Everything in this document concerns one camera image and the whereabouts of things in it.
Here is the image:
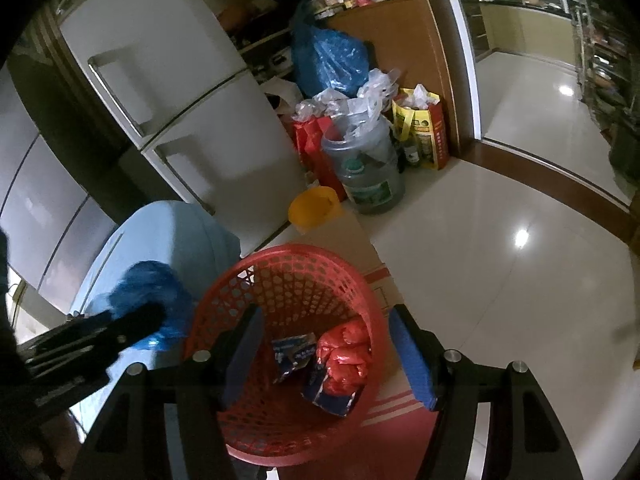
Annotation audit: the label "red plastic bag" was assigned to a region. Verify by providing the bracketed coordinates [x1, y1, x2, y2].
[316, 318, 372, 394]

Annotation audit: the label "blue foil sachet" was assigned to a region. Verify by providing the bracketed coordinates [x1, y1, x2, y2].
[271, 333, 317, 384]

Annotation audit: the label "metal kitchen rack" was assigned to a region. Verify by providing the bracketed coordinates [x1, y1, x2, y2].
[567, 0, 639, 184]

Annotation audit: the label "red plastic mesh basket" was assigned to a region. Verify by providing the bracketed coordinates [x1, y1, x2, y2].
[183, 244, 387, 467]

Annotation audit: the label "blue round table cloth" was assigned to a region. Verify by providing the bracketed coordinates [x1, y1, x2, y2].
[70, 200, 241, 431]

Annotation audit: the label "grey drawer cabinet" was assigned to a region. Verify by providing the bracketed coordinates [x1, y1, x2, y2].
[1, 67, 116, 313]

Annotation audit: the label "cardboard box on floor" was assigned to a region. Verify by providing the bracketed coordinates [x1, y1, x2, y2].
[294, 212, 405, 318]

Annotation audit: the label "yellow plastic bucket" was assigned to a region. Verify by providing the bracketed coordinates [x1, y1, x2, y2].
[288, 186, 344, 234]

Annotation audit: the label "large clear water jug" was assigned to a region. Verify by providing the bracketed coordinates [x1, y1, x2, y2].
[321, 114, 405, 214]

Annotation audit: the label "silver two-door refrigerator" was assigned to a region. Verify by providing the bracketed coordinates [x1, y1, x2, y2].
[60, 0, 305, 254]

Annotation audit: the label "red shopping bag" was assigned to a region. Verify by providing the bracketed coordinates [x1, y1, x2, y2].
[293, 116, 347, 202]

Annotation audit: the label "yellow shopping bag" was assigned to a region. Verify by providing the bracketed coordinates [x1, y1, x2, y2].
[392, 84, 449, 170]

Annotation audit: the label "white plastic bags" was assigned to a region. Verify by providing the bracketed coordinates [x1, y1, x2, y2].
[293, 68, 401, 122]

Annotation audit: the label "large blue plastic bag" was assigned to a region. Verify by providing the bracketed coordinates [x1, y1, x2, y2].
[292, 2, 371, 98]

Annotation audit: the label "wooden shelf unit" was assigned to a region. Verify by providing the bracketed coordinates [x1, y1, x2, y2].
[205, 0, 473, 156]

